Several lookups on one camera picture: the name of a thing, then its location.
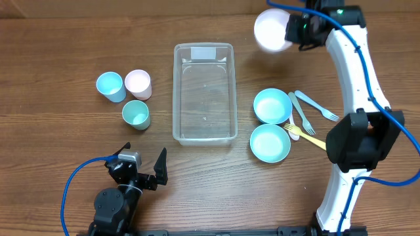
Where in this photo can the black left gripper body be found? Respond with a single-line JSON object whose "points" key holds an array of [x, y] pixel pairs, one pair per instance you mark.
{"points": [[146, 181]]}

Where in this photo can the yellow plastic fork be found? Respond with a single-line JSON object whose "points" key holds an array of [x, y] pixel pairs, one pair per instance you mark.
{"points": [[297, 131]]}

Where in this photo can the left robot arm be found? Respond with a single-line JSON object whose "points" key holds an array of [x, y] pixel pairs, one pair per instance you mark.
{"points": [[115, 207]]}

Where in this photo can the blue plastic cup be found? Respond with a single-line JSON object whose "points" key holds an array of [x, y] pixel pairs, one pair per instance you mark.
{"points": [[110, 84]]}

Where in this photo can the pink plastic cup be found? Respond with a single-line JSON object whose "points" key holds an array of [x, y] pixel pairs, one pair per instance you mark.
{"points": [[138, 83]]}

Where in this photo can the green plastic fork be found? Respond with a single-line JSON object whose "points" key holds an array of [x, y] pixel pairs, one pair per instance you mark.
{"points": [[306, 124]]}

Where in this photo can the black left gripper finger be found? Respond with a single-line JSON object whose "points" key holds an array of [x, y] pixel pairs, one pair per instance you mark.
{"points": [[126, 146], [160, 168]]}

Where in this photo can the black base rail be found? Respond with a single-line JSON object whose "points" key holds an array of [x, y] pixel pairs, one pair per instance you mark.
{"points": [[280, 231]]}

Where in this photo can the green plastic cup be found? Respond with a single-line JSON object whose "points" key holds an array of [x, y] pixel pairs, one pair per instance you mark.
{"points": [[136, 114]]}

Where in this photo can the clear plastic container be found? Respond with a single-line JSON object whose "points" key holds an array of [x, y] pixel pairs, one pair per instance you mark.
{"points": [[204, 94]]}

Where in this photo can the blue plastic fork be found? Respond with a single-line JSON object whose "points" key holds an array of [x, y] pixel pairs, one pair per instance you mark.
{"points": [[326, 113]]}

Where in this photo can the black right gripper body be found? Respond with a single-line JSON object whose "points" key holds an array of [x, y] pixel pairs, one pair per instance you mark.
{"points": [[298, 35]]}

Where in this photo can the green plastic bowl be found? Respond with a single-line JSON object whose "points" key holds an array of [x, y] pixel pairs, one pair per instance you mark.
{"points": [[270, 143]]}

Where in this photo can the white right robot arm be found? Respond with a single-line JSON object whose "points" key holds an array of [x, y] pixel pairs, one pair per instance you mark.
{"points": [[369, 127]]}

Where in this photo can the blue plastic bowl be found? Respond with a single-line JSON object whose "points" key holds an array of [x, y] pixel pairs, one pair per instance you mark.
{"points": [[272, 106]]}

